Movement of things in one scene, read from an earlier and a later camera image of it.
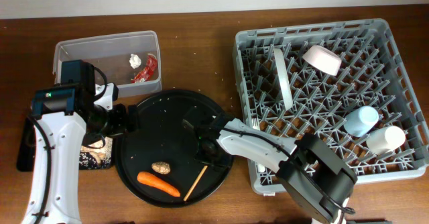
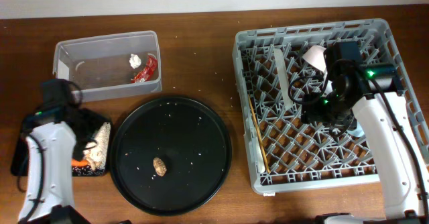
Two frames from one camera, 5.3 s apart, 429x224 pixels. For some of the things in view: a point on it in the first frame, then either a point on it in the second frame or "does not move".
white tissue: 135,61 does not move
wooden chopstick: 196,181 to 258,133
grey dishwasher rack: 346,82 does not move
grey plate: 284,78 does not move
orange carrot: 151,180 to 74,162
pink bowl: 323,59 does not move
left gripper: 123,126 to 90,121
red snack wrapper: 148,72 does not move
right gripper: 224,160 to 311,113
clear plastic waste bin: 131,60 does not move
